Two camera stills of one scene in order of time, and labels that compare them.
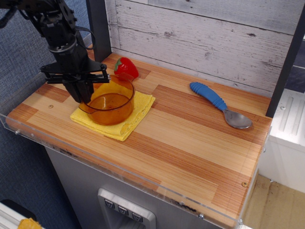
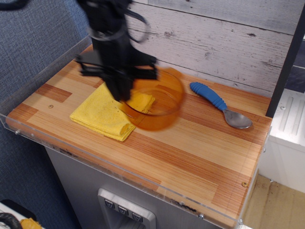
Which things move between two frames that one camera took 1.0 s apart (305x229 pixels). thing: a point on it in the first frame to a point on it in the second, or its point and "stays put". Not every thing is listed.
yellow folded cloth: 115,109 stays put
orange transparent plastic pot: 112,102 to 154,104
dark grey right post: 286,66 stays put
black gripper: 71,66 to 116,61
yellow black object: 29,223 stays put
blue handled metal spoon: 237,119 stays put
